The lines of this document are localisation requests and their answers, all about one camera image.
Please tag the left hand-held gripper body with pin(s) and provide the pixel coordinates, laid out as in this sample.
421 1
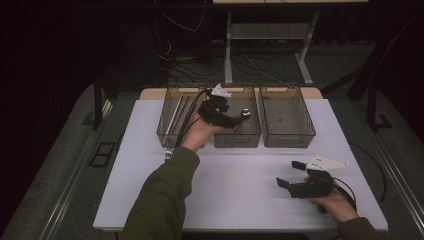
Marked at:
213 111

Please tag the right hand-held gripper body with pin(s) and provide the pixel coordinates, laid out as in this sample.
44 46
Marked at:
313 188

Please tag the metal spoon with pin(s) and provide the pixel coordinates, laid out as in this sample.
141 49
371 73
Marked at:
245 112

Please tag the translucent brown plastic bin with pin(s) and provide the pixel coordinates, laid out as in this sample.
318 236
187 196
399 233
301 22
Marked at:
250 133
166 110
286 116

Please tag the person's left hand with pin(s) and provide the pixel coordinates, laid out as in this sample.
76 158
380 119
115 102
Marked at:
198 133

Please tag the person's right hand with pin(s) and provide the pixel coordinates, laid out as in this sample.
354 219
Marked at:
340 208

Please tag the black metal stand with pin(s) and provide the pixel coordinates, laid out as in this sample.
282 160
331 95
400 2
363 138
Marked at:
97 106
371 106

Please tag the white metal frame desk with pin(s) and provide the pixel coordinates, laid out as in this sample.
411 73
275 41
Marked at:
228 50

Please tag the metal floor rail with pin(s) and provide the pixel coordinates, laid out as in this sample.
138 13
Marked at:
77 170
400 186

